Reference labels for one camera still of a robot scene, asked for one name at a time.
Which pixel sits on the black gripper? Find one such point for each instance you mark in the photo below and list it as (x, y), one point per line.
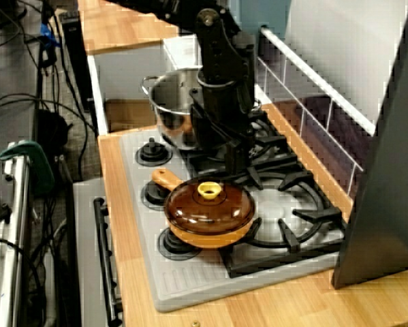
(224, 102)

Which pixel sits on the brown glass lid yellow knob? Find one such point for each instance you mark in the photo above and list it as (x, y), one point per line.
(190, 211)

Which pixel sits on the orange toy frying pan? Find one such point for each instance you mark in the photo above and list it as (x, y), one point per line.
(203, 240)

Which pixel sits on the black burner grate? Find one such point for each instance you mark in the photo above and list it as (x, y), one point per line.
(271, 140)
(289, 238)

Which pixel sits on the black stove knob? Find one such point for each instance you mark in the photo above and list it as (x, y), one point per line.
(152, 197)
(152, 151)
(173, 247)

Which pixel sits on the stainless steel pot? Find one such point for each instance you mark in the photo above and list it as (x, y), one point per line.
(169, 92)

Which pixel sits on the white sink basin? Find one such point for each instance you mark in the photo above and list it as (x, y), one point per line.
(128, 75)

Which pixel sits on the dark tiled backsplash panel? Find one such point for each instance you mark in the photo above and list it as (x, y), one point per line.
(340, 129)

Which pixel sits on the grey stove top panel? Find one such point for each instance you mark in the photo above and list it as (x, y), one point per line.
(190, 282)

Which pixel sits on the blue-grey box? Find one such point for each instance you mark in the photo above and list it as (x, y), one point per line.
(271, 17)

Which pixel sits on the dark grey hood panel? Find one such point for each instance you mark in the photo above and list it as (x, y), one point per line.
(387, 170)

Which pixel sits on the black bag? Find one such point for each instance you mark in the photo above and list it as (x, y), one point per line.
(52, 133)

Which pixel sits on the wooden kitchen countertop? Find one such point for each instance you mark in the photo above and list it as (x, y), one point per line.
(292, 306)

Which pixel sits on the green clamp tool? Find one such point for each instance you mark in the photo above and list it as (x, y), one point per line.
(40, 163)

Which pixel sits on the blue tape piece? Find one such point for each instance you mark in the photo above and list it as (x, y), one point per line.
(48, 32)

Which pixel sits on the black upright post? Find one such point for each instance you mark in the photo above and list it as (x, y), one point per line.
(76, 58)

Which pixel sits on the aluminium frame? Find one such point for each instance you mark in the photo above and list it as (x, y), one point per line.
(4, 255)

